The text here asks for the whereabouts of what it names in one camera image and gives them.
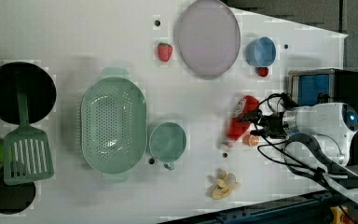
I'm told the yellow red emergency button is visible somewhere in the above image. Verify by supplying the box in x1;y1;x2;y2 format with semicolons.
330;206;355;224

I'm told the red strawberry toy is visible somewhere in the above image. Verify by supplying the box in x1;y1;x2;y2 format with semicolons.
158;43;173;63

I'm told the orange half toy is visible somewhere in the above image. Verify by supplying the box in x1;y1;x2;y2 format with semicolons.
242;133;259;147

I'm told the silver toaster oven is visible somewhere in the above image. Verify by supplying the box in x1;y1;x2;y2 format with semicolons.
288;68;358;166

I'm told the red ketchup bottle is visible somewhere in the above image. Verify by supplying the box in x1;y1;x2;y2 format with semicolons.
222;95;259;148

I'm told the black round pan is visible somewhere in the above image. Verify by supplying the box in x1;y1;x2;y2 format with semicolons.
0;62;57;124

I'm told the peeled banana toy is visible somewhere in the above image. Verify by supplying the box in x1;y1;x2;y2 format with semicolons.
211;171;241;200

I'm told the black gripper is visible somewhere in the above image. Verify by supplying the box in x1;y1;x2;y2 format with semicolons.
241;110;286;139

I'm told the green slotted spatula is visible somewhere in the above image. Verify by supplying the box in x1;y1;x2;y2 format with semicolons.
4;91;54;186

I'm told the green perforated colander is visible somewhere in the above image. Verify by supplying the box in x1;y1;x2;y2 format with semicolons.
80;67;147;183

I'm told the green mug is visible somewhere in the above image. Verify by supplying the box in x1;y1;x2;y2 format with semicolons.
148;122;187;171

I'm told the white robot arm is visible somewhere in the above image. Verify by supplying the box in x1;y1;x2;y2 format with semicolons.
238;103;358;205

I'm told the red tomato toy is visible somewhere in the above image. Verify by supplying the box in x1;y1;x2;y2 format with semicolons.
257;67;269;77

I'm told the grey round plate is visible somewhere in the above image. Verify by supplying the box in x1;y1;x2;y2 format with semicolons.
174;0;241;78

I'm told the blue metal frame rail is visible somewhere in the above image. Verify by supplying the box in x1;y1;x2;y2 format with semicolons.
159;190;335;224

